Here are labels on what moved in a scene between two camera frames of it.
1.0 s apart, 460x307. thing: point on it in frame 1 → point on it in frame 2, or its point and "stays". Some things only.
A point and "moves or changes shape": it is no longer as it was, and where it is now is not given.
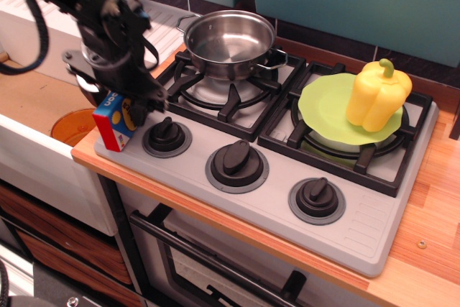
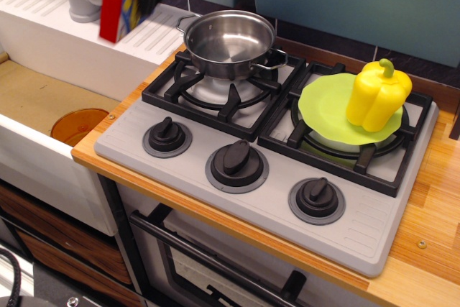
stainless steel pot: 230,44 stays
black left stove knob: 167,139 stays
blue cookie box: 114,120 moves or changes shape
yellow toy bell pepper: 377,97 stays
